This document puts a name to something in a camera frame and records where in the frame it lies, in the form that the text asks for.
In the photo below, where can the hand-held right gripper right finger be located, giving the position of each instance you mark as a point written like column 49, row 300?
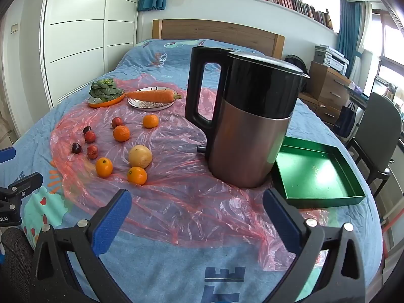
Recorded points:
column 281, row 224

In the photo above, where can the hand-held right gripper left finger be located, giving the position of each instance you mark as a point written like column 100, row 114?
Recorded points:
column 112, row 224

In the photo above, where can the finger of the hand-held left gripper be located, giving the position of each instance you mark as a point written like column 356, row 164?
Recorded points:
column 25, row 183
column 8, row 155

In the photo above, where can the small smooth orange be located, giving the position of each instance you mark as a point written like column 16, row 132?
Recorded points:
column 104, row 167

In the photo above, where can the green tray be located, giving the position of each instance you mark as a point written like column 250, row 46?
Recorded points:
column 309, row 170

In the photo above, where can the dark purple plum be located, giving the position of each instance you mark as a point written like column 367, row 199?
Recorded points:
column 76, row 148
column 87, row 129

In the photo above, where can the yellow pear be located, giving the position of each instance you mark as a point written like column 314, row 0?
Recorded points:
column 140, row 156

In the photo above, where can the large rough orange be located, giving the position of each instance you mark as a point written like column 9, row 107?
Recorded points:
column 121, row 133

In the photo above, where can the person's left forearm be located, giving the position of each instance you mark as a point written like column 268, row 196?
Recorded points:
column 15, row 258

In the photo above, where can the pink plastic sheet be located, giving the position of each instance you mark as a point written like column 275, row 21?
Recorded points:
column 189, row 202

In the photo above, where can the black and steel electric kettle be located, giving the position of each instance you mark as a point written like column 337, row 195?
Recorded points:
column 249, row 132

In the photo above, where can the orange plate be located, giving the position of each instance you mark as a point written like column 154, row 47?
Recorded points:
column 104, row 103

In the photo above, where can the bok choy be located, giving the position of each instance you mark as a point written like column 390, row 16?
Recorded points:
column 104, row 90

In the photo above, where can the dark blue bag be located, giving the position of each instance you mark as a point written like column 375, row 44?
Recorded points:
column 345, row 121

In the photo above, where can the silver patterned plate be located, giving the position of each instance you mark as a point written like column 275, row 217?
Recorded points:
column 148, row 105

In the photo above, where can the carrot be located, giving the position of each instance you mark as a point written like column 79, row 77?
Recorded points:
column 151, row 96

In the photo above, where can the grey chair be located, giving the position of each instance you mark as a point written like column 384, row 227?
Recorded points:
column 378, row 126

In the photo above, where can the white wardrobe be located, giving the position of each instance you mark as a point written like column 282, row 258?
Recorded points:
column 82, row 38

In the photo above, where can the white-framed desk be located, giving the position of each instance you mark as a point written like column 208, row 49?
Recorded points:
column 358, row 101

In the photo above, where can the wooden drawer chest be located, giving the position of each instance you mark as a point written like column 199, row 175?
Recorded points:
column 328, row 83

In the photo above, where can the black backpack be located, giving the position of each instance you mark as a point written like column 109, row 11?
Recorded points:
column 298, row 63

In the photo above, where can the white printer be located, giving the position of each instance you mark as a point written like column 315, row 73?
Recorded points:
column 331, row 60

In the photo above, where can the wooden headboard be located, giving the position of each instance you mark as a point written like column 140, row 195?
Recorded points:
column 221, row 33

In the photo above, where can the wall switch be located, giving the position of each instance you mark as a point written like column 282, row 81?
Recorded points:
column 14, row 27

